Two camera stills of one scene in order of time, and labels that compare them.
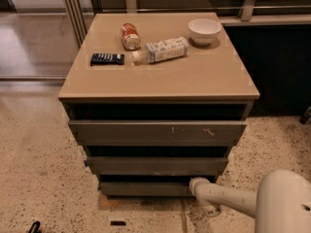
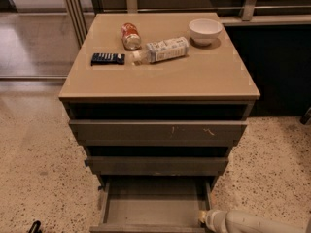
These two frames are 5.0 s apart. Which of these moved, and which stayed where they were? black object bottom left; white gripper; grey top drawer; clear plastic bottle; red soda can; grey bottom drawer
Moved: white gripper; grey bottom drawer
Stayed: grey top drawer; black object bottom left; clear plastic bottle; red soda can
